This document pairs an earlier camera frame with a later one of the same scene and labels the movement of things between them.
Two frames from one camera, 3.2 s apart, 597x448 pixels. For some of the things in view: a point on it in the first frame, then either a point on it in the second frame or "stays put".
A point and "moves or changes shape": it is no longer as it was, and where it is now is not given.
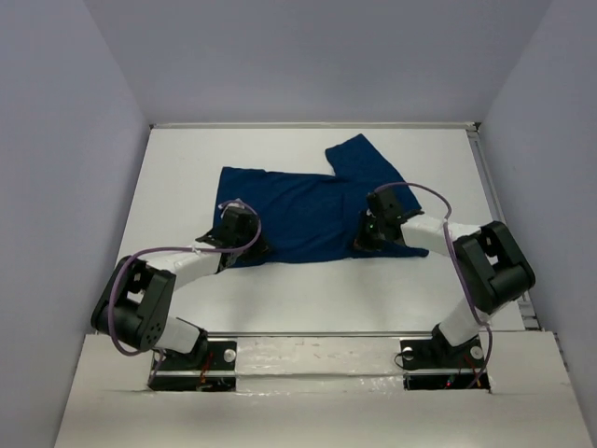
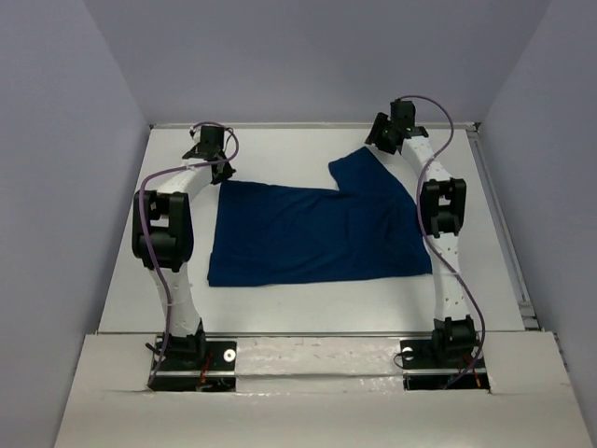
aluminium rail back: [393, 126] stays put
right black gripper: [361, 241] -> [375, 136]
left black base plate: [217, 373] stays put
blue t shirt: [307, 217] moves or changes shape
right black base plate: [430, 363] stays put
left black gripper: [252, 244] -> [223, 169]
